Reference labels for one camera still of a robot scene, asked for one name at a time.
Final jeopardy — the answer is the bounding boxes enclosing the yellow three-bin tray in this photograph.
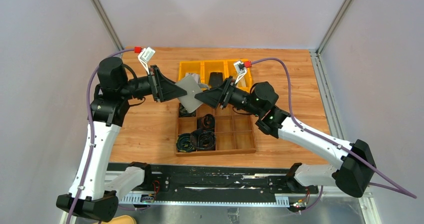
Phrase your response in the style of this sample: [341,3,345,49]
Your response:
[178,59,238,89]

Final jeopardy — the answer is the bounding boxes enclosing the white cards in bin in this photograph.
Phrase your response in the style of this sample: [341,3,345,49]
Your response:
[184,72,201,84]

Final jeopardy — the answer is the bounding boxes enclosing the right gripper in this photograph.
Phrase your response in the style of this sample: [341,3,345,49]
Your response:
[195,75,263,117]

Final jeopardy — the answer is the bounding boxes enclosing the grey card holder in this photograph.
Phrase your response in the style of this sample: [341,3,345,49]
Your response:
[176,77,206,112]

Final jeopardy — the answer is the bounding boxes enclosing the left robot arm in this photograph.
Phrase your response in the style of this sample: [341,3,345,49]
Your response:
[56,57,187,222]

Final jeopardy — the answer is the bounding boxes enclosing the rolled tie top left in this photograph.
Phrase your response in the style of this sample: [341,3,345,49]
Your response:
[178,104,196,118]

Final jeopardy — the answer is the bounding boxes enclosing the rolled tie middle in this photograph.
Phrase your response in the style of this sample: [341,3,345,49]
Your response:
[196,114,216,131]

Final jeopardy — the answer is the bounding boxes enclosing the beige cards in bin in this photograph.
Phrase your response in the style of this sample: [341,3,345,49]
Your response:
[231,71,248,88]

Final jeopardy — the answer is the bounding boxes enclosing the rolled tie bottom centre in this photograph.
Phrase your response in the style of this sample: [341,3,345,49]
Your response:
[190,129,216,151]

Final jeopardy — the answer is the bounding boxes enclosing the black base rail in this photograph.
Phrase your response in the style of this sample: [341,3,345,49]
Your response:
[123,163,320,204]

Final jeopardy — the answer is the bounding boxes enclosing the purple cable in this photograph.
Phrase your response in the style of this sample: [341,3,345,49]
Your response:
[65,47,142,224]
[245,57,418,213]

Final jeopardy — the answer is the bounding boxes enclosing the wooden compartment tray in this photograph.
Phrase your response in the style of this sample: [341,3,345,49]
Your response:
[175,105,257,157]

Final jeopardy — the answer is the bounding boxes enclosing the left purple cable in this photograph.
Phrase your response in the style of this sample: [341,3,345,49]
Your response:
[65,47,142,224]

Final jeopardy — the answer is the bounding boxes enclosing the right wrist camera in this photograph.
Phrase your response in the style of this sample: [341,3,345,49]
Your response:
[233,60,252,84]

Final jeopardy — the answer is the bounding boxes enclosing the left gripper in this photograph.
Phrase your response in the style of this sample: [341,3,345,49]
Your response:
[119,65,187,102]

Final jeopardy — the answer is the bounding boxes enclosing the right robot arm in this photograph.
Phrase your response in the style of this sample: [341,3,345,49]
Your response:
[195,78,376,198]

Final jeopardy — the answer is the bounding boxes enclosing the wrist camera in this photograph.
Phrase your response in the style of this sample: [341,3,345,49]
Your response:
[134,46,156,74]
[233,60,252,84]

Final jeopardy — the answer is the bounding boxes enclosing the black card wallet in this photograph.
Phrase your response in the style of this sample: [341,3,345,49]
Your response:
[208,72,224,88]

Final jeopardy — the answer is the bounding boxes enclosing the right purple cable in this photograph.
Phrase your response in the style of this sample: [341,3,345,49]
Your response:
[245,57,418,213]

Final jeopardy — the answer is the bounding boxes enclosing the rolled tie bottom left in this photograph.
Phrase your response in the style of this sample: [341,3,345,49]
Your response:
[176,133,196,153]

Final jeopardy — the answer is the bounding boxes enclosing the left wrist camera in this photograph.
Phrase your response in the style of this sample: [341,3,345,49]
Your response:
[134,46,156,74]

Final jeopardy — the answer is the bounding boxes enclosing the rolled tie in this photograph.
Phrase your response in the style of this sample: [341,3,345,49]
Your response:
[196,114,216,131]
[190,129,216,151]
[178,104,196,118]
[176,133,196,153]

